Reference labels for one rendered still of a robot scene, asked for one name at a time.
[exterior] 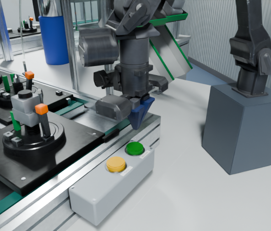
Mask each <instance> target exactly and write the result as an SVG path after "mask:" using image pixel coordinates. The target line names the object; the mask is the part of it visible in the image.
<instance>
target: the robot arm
mask: <svg viewBox="0 0 271 231"><path fill-rule="evenodd" d="M235 1H236V11H237V21H238V30H237V32H236V34H235V36H234V37H233V38H230V39H229V42H230V46H231V51H230V54H232V55H233V57H234V59H235V65H236V66H240V67H241V68H240V71H239V74H238V80H237V86H236V87H232V90H233V91H235V92H237V93H239V94H240V95H242V96H244V97H246V98H254V97H260V96H267V95H268V94H269V93H267V92H265V91H264V90H265V87H266V82H267V78H268V75H271V38H270V36H269V34H268V33H267V31H266V30H265V28H264V27H263V24H262V4H261V0H235ZM160 2H161V0H114V9H113V11H112V13H111V14H110V16H109V18H108V20H107V21H106V23H105V25H104V27H97V28H88V27H82V28H79V44H78V50H79V56H80V60H81V64H82V67H83V68H84V67H92V66H102V65H109V64H114V61H117V60H118V57H119V56H120V65H116V66H115V67H114V70H110V71H107V72H105V70H100V71H96V72H94V73H93V80H94V83H95V86H96V87H101V88H102V89H105V88H108V87H114V90H117V91H120V92H122V95H120V96H116V95H113V94H108V95H106V96H104V97H102V98H101V99H99V100H98V101H97V102H96V103H95V106H96V114H99V115H102V116H105V117H108V118H111V119H114V120H117V121H119V120H122V119H124V118H125V117H128V119H129V121H130V123H131V126H132V128H133V129H134V130H137V129H139V127H140V125H141V123H142V121H143V119H144V118H145V116H146V114H147V112H148V110H149V108H150V107H151V105H152V103H153V102H154V101H155V98H154V97H150V94H149V93H148V92H150V91H151V90H153V89H154V88H155V87H159V91H160V92H162V93H163V92H164V91H166V90H167V89H168V80H167V79H166V77H163V76H159V75H154V74H149V72H150V71H152V70H153V65H150V64H149V38H150V37H156V36H159V35H160V32H159V31H157V30H156V29H155V28H154V26H153V24H152V23H150V22H149V21H150V20H151V19H152V17H153V15H154V13H155V12H156V10H157V8H158V6H159V4H160ZM137 26H142V27H137ZM118 40H119V41H118Z"/></svg>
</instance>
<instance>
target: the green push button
mask: <svg viewBox="0 0 271 231"><path fill-rule="evenodd" d="M126 151H127V152H128V153H129V154H133V155H137V154H140V153H142V152H143V145H142V144H141V143H139V142H131V143H129V144H127V145H126Z"/></svg>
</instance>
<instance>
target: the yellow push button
mask: <svg viewBox="0 0 271 231"><path fill-rule="evenodd" d="M106 164H107V168H108V169H109V170H110V171H120V170H122V169H124V168H125V160H124V159H123V158H121V157H118V156H114V157H111V158H109V159H108V160H107V162H106Z"/></svg>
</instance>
